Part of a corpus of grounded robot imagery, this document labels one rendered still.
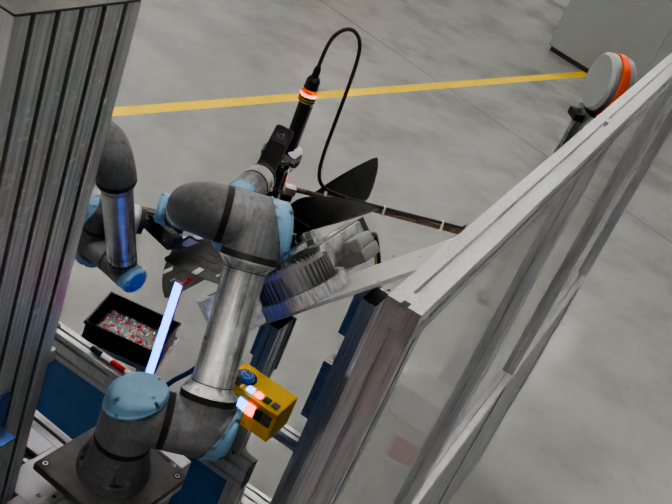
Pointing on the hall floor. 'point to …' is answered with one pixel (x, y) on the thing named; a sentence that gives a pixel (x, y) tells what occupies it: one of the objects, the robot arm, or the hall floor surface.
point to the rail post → (231, 494)
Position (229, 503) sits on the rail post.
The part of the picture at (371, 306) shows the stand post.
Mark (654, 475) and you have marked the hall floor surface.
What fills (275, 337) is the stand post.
